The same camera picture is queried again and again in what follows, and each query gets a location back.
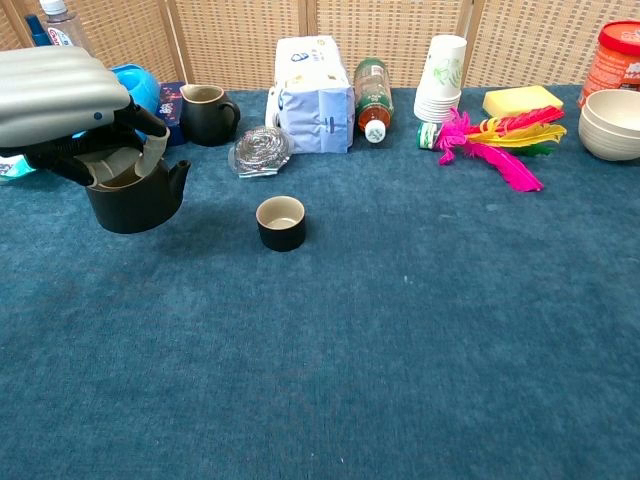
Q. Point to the stack of beige bowls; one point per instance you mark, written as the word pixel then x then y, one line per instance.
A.
pixel 611 125

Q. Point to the steel wool scourer in wrap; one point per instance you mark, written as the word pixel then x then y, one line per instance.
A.
pixel 261 149

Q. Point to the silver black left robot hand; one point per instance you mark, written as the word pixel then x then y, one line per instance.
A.
pixel 55 95

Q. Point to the woven rattan folding screen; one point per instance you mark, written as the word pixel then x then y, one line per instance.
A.
pixel 350 35

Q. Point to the yellow sponge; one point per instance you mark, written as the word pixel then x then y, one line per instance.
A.
pixel 521 100

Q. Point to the black cup beige inside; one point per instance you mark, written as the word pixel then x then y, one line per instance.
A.
pixel 281 223

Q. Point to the dark blue printed box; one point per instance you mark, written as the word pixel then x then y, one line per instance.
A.
pixel 170 110

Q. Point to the orange canister red lid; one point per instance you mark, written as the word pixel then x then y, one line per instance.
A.
pixel 612 62

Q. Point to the green white snack bag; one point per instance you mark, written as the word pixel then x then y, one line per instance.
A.
pixel 12 167

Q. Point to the stack of white paper cups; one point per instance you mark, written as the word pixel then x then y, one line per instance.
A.
pixel 440 85

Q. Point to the colourful feather shuttlecock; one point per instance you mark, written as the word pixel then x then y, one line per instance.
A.
pixel 492 145

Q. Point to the dark blue bottle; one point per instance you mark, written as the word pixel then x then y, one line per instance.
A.
pixel 35 30

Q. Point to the green tea plastic bottle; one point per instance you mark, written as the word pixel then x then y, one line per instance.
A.
pixel 372 97

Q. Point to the clear plastic water bottle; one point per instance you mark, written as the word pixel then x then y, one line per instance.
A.
pixel 62 27

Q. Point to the white tissue pack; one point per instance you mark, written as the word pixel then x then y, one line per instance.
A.
pixel 312 100

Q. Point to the black ceramic pitcher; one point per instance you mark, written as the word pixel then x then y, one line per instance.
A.
pixel 205 117

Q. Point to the blue detergent jug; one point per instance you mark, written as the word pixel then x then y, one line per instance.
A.
pixel 142 87

